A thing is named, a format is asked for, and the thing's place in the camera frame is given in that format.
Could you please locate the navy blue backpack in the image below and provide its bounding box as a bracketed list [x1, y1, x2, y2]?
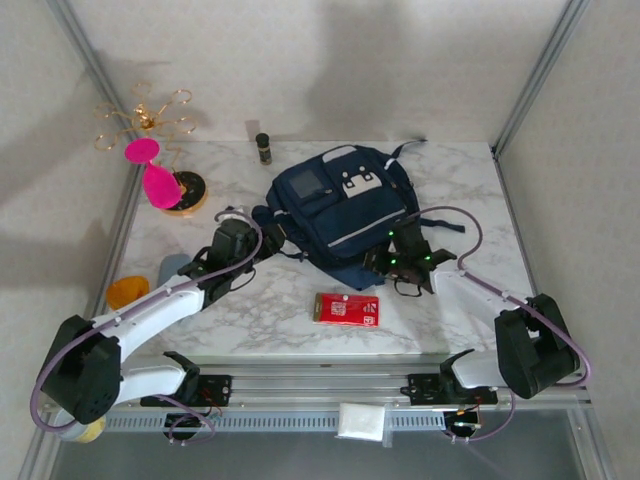
[251, 139, 466, 291]

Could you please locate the gold wire jewelry stand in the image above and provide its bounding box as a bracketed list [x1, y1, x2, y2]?
[92, 82, 209, 219]

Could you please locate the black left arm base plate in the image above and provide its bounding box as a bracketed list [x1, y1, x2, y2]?
[140, 373, 234, 407]

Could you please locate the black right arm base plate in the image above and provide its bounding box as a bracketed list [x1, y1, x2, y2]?
[407, 372, 500, 406]

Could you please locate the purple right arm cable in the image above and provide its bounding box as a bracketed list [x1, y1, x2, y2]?
[407, 205, 596, 446]

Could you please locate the grey slotted cable tray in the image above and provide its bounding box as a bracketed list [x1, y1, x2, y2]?
[102, 410, 481, 434]

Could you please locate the tin can with yellow label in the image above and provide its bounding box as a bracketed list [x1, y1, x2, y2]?
[54, 414, 107, 445]

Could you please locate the aluminium frame post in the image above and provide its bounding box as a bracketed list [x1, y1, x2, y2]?
[47, 0, 146, 169]
[490, 0, 596, 160]

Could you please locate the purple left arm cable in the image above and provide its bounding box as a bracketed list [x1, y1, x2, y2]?
[29, 205, 265, 446]

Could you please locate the orange heart-shaped dish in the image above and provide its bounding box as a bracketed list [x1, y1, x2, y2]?
[106, 274, 151, 314]

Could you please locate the small dark spice jar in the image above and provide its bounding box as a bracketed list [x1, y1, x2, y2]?
[254, 132, 275, 165]

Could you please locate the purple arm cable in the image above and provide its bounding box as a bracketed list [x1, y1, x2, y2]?
[407, 205, 596, 446]
[29, 205, 265, 446]

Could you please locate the aluminium frame rail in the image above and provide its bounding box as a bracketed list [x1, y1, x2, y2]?
[33, 349, 594, 414]

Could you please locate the white filled plastic bag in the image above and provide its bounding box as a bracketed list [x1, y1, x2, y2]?
[335, 402, 394, 448]

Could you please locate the aluminium side rail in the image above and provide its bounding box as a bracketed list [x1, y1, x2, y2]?
[492, 149, 619, 480]
[17, 162, 146, 480]

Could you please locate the red pencil case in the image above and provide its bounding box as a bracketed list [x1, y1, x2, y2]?
[313, 292, 380, 329]

